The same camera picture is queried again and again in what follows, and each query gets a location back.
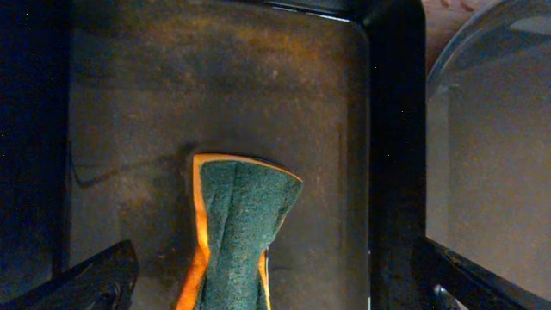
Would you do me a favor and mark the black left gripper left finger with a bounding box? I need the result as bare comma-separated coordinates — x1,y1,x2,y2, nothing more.
1,240,139,310

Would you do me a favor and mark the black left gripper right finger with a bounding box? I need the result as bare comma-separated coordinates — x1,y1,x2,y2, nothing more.
412,237,550,310

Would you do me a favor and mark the green and yellow sponge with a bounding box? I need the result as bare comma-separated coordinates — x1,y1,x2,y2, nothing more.
176,153,303,310

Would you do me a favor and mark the black rectangular tray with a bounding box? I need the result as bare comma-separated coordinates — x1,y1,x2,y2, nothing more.
1,1,425,309

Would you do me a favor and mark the black round tray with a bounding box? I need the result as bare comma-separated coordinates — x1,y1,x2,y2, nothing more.
427,0,550,299

